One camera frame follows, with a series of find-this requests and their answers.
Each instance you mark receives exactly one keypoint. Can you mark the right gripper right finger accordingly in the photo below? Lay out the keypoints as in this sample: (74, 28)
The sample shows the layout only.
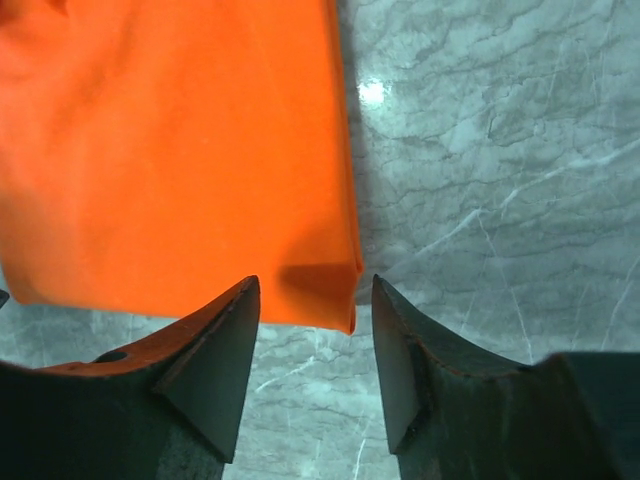
(454, 410)

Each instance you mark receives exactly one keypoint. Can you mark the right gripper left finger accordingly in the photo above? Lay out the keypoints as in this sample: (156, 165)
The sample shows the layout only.
(167, 406)

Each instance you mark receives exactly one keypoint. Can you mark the orange t shirt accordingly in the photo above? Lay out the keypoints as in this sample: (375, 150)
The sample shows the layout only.
(154, 153)

